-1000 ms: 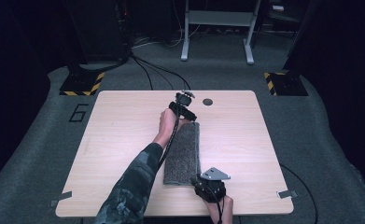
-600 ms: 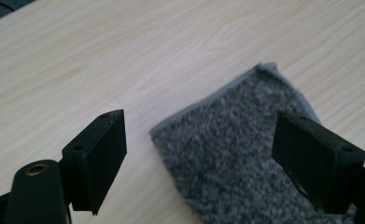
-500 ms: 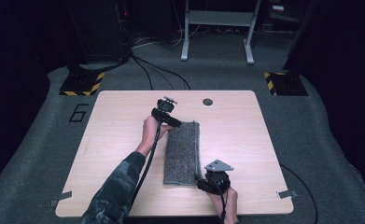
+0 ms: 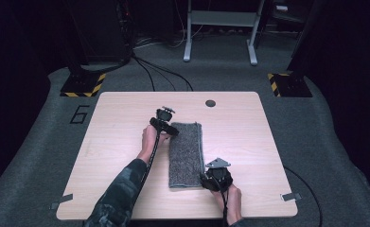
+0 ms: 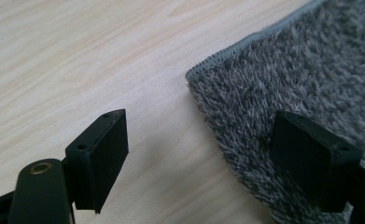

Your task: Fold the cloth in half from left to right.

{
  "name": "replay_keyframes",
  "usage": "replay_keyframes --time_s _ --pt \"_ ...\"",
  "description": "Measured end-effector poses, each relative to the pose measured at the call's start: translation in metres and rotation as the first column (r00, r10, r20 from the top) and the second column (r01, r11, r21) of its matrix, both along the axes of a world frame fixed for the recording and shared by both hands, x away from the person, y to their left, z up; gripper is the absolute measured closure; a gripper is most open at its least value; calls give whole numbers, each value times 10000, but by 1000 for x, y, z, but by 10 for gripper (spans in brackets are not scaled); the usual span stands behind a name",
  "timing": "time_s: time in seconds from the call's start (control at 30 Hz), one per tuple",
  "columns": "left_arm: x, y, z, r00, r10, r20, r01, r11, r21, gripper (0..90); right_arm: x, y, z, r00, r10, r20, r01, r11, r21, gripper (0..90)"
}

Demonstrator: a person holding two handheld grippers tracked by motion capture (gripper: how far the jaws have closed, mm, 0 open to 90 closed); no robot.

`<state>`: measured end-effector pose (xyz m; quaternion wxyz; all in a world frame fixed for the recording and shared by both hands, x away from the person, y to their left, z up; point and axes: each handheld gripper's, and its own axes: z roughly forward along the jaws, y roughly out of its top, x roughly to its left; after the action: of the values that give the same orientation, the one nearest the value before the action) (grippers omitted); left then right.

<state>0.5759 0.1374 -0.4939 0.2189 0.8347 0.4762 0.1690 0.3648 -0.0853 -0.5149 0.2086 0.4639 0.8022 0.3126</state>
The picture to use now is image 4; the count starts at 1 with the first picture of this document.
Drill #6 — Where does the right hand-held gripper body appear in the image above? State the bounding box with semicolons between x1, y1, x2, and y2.
204;157;235;193

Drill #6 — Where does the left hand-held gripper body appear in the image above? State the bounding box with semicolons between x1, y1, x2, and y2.
149;105;177;131

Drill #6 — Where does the grey towel cloth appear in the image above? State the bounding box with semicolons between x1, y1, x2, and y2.
167;121;205;189

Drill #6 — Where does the person's left hand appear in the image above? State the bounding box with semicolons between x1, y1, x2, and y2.
136;124;171;164

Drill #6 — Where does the person's right hand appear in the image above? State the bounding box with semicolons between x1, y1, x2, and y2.
211;183;244;227

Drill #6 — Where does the grey tape strip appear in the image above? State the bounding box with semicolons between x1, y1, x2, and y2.
280;192;303;202
49;193;74;211

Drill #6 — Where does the black computer cabinet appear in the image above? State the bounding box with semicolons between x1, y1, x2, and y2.
62;0;133;65

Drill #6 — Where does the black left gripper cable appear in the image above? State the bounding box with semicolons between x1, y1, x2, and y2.
138;125;162;193

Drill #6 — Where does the thick black floor cable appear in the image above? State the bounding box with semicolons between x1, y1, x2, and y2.
131;52;195;93

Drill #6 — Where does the thin black floor cable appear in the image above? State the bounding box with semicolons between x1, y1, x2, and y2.
132;55;157;93

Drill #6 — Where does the white floor cable bundle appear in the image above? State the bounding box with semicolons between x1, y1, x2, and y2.
132;25;205;51

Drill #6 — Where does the black base plate striped edge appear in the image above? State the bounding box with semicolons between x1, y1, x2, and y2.
266;72;313;98
60;72;107;98

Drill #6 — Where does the long black right gripper cable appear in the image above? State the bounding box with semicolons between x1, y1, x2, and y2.
283;166;324;227

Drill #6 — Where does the black stand post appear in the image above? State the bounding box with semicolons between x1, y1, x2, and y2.
286;0;321;74
61;0;91;77

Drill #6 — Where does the white metal stand frame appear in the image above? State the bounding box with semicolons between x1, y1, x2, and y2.
183;0;266;67

